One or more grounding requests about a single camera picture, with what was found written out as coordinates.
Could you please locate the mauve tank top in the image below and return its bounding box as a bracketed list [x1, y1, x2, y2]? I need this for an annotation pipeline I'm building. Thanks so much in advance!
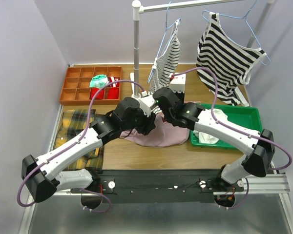
[119, 110, 190, 148]

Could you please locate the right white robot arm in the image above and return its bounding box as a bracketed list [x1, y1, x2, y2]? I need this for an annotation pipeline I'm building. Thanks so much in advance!
[152, 87, 275, 191]

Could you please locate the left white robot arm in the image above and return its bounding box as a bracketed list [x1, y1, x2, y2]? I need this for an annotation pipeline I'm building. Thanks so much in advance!
[21, 96, 157, 203]

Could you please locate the thin striped tank top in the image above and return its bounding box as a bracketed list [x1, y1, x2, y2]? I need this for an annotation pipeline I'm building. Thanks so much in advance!
[146, 19, 181, 115]

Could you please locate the wide striped tank top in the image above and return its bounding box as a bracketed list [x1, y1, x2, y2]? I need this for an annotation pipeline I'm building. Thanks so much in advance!
[196, 12, 267, 106]

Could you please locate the right red sock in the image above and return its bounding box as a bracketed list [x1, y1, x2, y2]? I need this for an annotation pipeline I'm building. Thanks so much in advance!
[105, 87, 119, 99]

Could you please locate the white cloth garment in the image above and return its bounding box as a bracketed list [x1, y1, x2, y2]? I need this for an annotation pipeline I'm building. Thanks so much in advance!
[193, 108, 228, 144]

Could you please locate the left red sock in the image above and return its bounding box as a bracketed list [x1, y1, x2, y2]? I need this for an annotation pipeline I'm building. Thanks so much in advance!
[90, 87, 105, 100]

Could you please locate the red white striped sock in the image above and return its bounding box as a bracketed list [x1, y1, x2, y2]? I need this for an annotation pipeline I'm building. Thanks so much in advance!
[108, 76, 120, 88]

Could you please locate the green white sock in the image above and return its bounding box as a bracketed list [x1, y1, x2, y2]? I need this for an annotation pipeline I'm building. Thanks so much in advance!
[89, 74, 109, 88]

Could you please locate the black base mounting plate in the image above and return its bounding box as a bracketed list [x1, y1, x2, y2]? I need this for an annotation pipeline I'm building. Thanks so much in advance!
[70, 170, 245, 204]

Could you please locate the green plastic bin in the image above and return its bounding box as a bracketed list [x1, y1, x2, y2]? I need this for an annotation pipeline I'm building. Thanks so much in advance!
[189, 105, 262, 150]

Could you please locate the yellow plaid shirt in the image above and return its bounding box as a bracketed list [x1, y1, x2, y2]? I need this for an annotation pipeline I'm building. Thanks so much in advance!
[53, 109, 104, 173]

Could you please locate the orange compartment tray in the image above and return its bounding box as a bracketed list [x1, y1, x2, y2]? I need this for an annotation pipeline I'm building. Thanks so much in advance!
[59, 66, 123, 106]

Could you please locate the white metal clothes rack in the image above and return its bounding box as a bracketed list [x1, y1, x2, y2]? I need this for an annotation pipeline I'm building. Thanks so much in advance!
[130, 0, 275, 107]

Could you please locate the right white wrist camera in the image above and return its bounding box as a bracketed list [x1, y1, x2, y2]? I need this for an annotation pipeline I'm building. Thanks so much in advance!
[168, 74, 186, 93]

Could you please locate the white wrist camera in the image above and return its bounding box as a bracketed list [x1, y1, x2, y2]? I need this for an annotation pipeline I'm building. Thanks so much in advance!
[137, 91, 160, 117]
[168, 74, 186, 93]

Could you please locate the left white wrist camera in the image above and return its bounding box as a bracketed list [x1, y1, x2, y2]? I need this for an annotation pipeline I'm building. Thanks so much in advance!
[137, 91, 160, 117]

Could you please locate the middle blue wire hanger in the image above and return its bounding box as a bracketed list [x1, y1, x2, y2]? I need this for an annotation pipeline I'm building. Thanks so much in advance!
[147, 1, 182, 83]

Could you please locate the blue wire hanger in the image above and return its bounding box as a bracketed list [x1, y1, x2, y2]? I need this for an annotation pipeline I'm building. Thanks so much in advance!
[201, 0, 271, 66]
[147, 1, 182, 83]

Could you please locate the right blue wire hanger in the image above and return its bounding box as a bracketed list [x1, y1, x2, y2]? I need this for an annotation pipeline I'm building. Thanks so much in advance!
[201, 0, 271, 66]

